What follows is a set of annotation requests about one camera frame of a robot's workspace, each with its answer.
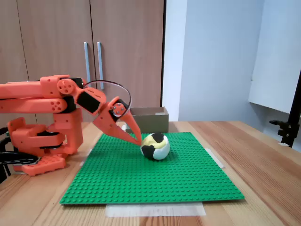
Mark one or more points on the black yellow white fabric ball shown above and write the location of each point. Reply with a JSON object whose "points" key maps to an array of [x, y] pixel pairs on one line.
{"points": [[155, 150]]}

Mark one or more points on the open cardboard box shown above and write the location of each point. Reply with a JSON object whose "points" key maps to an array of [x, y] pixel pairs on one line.
{"points": [[150, 123]]}

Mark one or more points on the brown wooden cabinet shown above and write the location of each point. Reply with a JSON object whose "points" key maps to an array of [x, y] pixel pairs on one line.
{"points": [[129, 35]]}

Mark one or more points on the black clamp stand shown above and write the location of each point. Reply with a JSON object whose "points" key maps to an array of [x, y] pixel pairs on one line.
{"points": [[288, 131]]}

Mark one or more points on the white wall panel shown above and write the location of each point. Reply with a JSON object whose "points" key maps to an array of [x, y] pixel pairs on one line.
{"points": [[277, 70]]}

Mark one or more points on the green studded baseplate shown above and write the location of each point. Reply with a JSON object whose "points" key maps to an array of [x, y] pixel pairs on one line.
{"points": [[152, 183]]}

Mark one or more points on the translucent tape strip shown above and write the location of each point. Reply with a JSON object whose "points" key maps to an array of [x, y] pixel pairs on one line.
{"points": [[215, 157], [155, 210], [89, 151]]}

